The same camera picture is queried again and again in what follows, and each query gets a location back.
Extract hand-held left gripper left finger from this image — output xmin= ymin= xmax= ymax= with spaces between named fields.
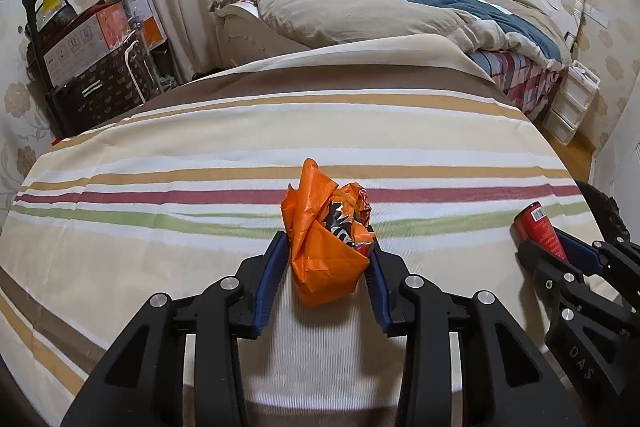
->
xmin=60 ymin=230 xmax=291 ymax=427

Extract white door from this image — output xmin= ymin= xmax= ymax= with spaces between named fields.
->
xmin=590 ymin=72 xmax=640 ymax=208

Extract striped tablecloth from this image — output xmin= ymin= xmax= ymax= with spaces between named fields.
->
xmin=0 ymin=34 xmax=597 ymax=427

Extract plaid bed sheet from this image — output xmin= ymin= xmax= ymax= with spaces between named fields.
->
xmin=470 ymin=49 xmax=564 ymax=121

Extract white metal rack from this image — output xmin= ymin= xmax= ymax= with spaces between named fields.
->
xmin=117 ymin=0 xmax=164 ymax=98

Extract white and orange box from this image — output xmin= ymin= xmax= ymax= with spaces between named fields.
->
xmin=127 ymin=0 xmax=169 ymax=48

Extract white wall switch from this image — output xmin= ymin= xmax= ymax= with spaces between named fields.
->
xmin=585 ymin=4 xmax=611 ymax=28

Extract orange snack wrapper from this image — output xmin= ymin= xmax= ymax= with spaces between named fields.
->
xmin=280 ymin=158 xmax=377 ymax=309

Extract white plastic drawer unit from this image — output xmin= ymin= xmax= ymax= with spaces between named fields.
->
xmin=542 ymin=59 xmax=601 ymax=146

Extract brown patterned bag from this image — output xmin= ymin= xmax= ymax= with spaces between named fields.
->
xmin=45 ymin=39 xmax=156 ymax=140

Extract beige and blue duvet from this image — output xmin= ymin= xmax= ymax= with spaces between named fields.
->
xmin=210 ymin=0 xmax=571 ymax=74

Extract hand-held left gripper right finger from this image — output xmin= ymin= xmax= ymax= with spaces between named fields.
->
xmin=364 ymin=239 xmax=587 ymax=427

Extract cardboard box with orange print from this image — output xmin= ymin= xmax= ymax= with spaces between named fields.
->
xmin=42 ymin=2 xmax=132 ymax=88

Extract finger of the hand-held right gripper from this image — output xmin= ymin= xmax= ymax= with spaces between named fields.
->
xmin=517 ymin=241 xmax=592 ymax=344
xmin=555 ymin=228 xmax=640 ymax=308

